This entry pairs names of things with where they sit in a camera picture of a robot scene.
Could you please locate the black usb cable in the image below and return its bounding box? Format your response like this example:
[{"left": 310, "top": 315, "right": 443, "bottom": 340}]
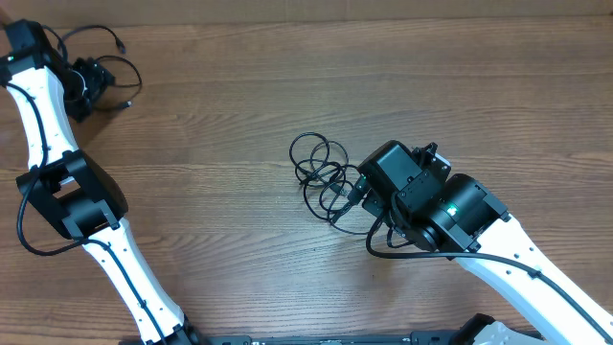
[{"left": 59, "top": 24, "right": 144, "bottom": 112}]

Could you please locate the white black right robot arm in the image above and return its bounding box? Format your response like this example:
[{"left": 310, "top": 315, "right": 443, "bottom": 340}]
[{"left": 355, "top": 140, "right": 612, "bottom": 344}]

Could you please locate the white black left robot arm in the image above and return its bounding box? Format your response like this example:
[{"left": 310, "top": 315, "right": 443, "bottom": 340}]
[{"left": 1, "top": 19, "right": 204, "bottom": 344}]

